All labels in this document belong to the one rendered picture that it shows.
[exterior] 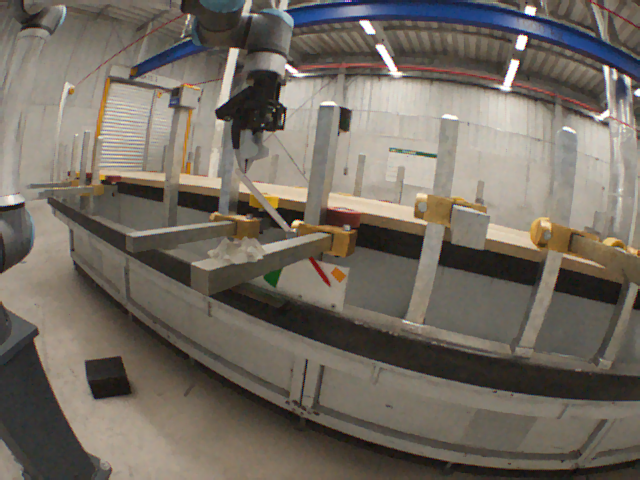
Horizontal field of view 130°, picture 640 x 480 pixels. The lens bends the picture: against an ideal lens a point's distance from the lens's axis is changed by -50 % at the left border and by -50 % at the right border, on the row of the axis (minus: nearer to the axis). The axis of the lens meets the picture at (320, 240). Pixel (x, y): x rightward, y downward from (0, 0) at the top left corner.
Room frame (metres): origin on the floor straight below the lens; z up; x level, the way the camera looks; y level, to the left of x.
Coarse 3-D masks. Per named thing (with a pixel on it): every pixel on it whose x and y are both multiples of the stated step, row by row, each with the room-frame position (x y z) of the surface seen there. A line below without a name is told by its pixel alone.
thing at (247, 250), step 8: (224, 240) 0.33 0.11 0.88; (248, 240) 0.35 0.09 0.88; (256, 240) 0.39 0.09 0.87; (216, 248) 0.33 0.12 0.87; (224, 248) 0.33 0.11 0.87; (232, 248) 0.34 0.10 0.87; (240, 248) 0.34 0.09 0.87; (248, 248) 0.33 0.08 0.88; (256, 248) 0.36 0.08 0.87; (216, 256) 0.32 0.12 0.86; (224, 256) 0.32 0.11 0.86; (232, 256) 0.32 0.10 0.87; (240, 256) 0.31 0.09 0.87; (248, 256) 0.32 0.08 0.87; (256, 256) 0.33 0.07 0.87
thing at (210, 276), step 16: (288, 240) 0.47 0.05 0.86; (304, 240) 0.49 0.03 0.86; (320, 240) 0.53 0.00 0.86; (272, 256) 0.39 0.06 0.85; (288, 256) 0.43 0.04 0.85; (304, 256) 0.48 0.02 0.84; (192, 272) 0.29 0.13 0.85; (208, 272) 0.28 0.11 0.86; (224, 272) 0.30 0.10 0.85; (240, 272) 0.33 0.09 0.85; (256, 272) 0.36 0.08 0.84; (192, 288) 0.29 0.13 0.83; (208, 288) 0.28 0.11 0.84; (224, 288) 0.30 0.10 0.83
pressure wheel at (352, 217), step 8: (328, 208) 0.64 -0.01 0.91; (336, 208) 0.68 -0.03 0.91; (344, 208) 0.65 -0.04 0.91; (328, 216) 0.64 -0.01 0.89; (336, 216) 0.62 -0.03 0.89; (344, 216) 0.62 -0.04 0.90; (352, 216) 0.63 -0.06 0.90; (360, 216) 0.65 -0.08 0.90; (336, 224) 0.62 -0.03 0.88; (352, 224) 0.63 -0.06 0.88; (336, 256) 0.66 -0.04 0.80
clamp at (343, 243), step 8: (296, 224) 0.62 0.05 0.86; (304, 224) 0.61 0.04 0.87; (304, 232) 0.61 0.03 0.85; (312, 232) 0.60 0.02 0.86; (328, 232) 0.58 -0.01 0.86; (336, 232) 0.58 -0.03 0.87; (344, 232) 0.57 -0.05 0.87; (352, 232) 0.58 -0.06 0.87; (336, 240) 0.58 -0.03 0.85; (344, 240) 0.57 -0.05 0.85; (352, 240) 0.59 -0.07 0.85; (336, 248) 0.57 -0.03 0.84; (344, 248) 0.57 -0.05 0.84; (352, 248) 0.59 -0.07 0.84; (344, 256) 0.57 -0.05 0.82
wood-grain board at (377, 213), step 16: (128, 176) 1.27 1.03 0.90; (144, 176) 1.37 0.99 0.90; (160, 176) 1.50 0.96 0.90; (192, 176) 1.88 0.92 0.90; (192, 192) 0.98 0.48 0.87; (208, 192) 0.95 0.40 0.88; (240, 192) 0.89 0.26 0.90; (272, 192) 1.02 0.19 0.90; (288, 192) 1.14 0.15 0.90; (304, 192) 1.30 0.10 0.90; (288, 208) 0.82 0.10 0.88; (304, 208) 0.80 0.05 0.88; (352, 208) 0.79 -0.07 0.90; (368, 208) 0.88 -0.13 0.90; (384, 208) 1.00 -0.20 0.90; (400, 208) 1.16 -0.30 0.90; (368, 224) 0.72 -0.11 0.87; (384, 224) 0.71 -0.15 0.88; (400, 224) 0.69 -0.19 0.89; (416, 224) 0.67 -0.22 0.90; (448, 240) 0.64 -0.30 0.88; (496, 240) 0.59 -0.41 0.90; (512, 240) 0.65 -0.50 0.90; (528, 240) 0.75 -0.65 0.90; (528, 256) 0.56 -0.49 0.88; (592, 272) 0.47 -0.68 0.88; (608, 272) 0.45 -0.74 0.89
